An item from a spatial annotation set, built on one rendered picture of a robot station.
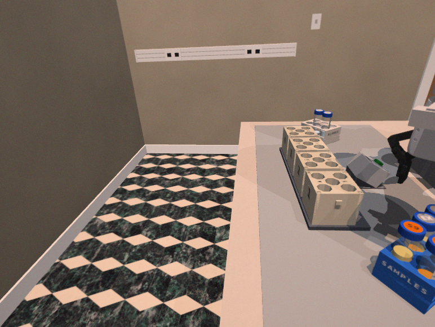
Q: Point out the grey bench mat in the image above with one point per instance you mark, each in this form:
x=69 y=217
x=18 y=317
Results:
x=316 y=278

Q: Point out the grey tube rack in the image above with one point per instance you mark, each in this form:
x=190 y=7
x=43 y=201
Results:
x=331 y=135

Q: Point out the blue tube rack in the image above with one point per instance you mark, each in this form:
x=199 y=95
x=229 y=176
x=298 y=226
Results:
x=404 y=279

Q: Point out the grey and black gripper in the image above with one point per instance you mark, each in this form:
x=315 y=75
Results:
x=421 y=145

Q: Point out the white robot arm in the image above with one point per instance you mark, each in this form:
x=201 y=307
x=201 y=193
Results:
x=423 y=117

